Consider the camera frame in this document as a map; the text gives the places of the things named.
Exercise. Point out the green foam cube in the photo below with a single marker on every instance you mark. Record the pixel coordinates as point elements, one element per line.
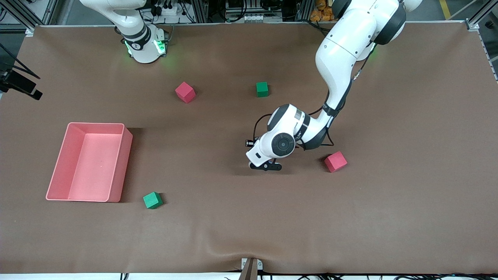
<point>152,200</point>
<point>262,89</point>

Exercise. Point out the orange snack bag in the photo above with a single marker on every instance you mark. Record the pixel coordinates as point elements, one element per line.
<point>321,13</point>

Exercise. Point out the aluminium frame post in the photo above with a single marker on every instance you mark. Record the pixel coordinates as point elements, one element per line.
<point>199,9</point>
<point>304,9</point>

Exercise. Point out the pink foam cube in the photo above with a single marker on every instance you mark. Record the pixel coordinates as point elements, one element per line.
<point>185,92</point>
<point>335,161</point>

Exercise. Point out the white power strip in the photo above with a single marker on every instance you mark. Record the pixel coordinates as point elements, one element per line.
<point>171,9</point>

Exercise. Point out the aluminium frame profile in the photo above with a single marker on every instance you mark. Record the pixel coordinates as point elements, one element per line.
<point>478,17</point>
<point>27,15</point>

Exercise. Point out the metal clamp bracket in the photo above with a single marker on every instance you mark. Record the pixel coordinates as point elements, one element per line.
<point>251,268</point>

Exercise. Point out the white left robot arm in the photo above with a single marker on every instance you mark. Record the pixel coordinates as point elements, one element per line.
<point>342,50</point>

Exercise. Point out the brown table cover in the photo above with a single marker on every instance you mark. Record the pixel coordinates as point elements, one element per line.
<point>249,217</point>

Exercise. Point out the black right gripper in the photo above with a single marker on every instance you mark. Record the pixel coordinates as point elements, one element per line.
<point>20,82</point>

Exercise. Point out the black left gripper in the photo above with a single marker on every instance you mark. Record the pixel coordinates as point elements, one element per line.
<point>249,145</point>

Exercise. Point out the white socket strip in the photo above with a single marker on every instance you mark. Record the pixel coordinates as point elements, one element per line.
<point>256,18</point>

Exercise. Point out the pink plastic bin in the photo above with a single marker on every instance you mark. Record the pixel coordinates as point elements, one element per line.
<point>93,171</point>

